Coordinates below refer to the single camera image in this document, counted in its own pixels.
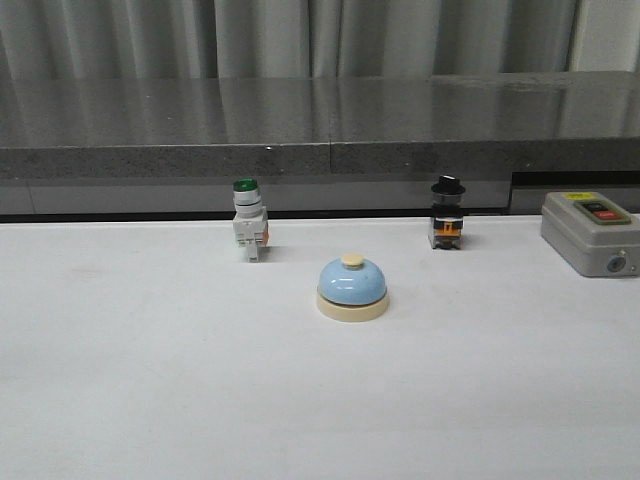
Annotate blue and cream desk bell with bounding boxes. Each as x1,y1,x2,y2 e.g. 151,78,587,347
316,253,390,322

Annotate dark grey stone counter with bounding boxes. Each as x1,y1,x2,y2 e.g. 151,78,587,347
1,72,639,221

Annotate grey pleated curtain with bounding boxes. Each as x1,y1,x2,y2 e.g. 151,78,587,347
1,1,639,80

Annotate green push button switch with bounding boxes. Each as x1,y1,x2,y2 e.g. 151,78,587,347
233,178,269,262

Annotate black rotary selector switch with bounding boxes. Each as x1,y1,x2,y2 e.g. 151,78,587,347
428,175,466,250

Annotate grey power switch box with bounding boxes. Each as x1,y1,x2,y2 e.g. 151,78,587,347
541,192,639,278

